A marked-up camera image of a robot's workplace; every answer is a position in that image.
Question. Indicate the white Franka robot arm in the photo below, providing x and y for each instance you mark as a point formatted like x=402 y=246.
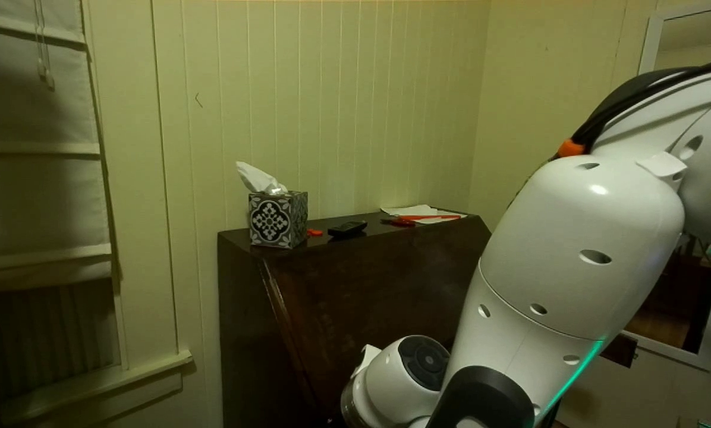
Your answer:
x=576 y=262

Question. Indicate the dark wooden bar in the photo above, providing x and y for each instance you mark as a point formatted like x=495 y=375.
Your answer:
x=623 y=351

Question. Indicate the white tissue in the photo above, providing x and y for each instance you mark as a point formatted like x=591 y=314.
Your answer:
x=255 y=178

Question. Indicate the small orange item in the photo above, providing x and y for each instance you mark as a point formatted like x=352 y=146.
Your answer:
x=315 y=234

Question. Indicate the white paper stack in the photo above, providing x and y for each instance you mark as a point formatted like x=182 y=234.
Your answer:
x=405 y=211

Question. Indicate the beige roman window blind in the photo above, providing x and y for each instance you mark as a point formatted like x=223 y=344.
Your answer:
x=35 y=190

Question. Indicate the patterned tissue box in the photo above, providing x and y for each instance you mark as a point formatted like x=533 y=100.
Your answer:
x=277 y=219

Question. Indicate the white framed mirror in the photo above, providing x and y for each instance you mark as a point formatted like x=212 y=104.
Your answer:
x=676 y=318

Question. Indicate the black remote control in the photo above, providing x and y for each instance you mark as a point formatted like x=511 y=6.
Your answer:
x=344 y=228

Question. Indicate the dark wooden secretary desk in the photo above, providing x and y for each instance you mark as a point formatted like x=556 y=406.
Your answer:
x=330 y=318

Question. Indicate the white window sill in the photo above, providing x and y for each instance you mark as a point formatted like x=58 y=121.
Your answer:
x=94 y=389

